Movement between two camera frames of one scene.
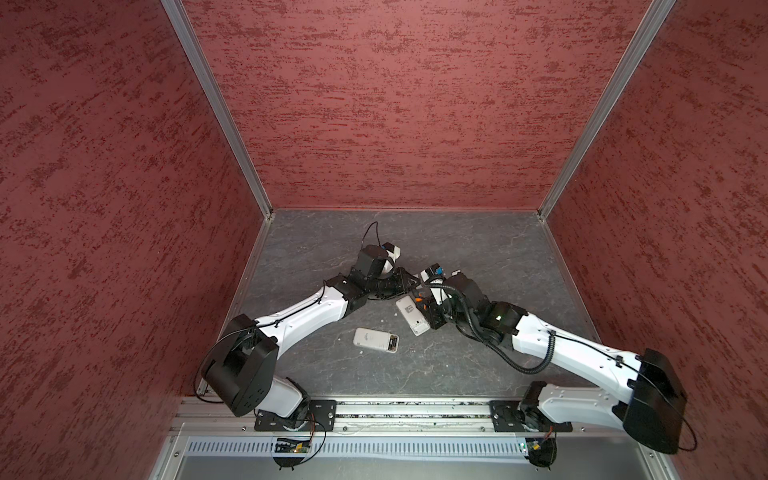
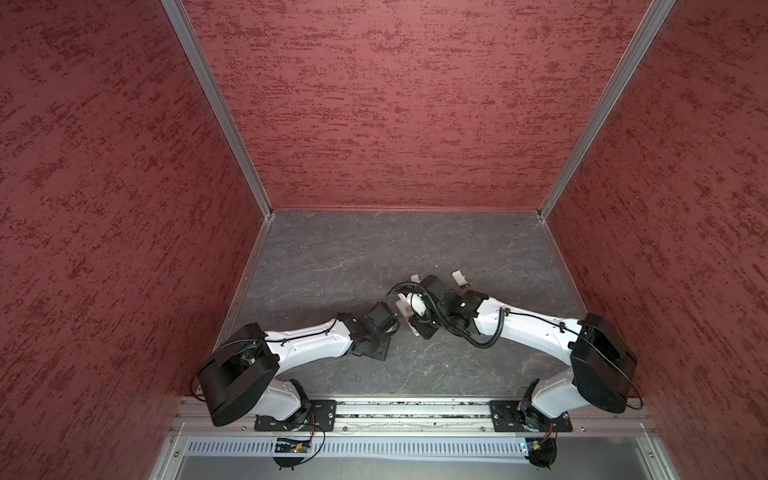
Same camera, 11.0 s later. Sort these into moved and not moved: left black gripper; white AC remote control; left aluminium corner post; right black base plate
Moved: left black gripper
Not moved: white AC remote control; left aluminium corner post; right black base plate
